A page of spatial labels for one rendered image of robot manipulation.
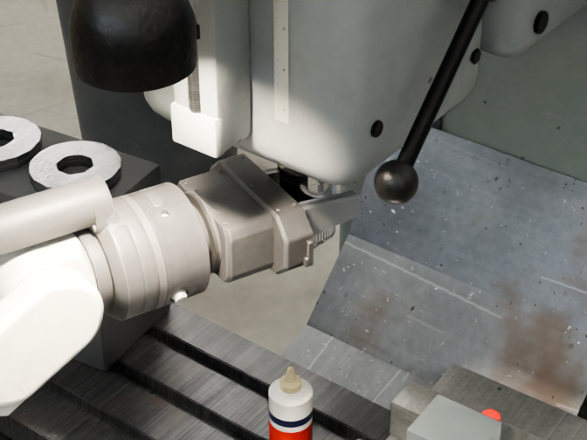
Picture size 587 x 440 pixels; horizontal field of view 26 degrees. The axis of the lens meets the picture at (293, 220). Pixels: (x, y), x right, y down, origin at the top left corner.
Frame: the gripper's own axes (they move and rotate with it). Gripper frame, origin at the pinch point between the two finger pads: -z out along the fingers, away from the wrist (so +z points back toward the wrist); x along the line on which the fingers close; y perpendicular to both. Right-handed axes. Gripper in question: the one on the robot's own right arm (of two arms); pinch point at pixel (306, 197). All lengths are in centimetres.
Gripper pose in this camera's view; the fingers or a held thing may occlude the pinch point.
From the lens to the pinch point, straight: 100.9
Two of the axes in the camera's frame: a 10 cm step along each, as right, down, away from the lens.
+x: -5.2, -4.9, 7.0
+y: -0.1, 8.2, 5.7
